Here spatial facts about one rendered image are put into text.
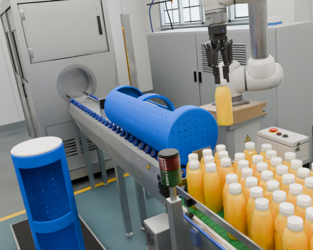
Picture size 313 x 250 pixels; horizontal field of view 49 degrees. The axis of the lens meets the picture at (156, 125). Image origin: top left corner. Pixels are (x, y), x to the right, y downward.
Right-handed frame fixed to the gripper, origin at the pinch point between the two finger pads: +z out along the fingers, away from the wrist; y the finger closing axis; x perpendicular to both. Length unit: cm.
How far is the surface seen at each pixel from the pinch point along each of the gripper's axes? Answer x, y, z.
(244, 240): 41, 28, 46
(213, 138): -15.3, -3.5, 31.0
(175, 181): 32, 44, 25
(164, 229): 6, 39, 54
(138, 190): -119, 1, 91
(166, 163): 32, 46, 19
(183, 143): -15.1, 13.5, 29.3
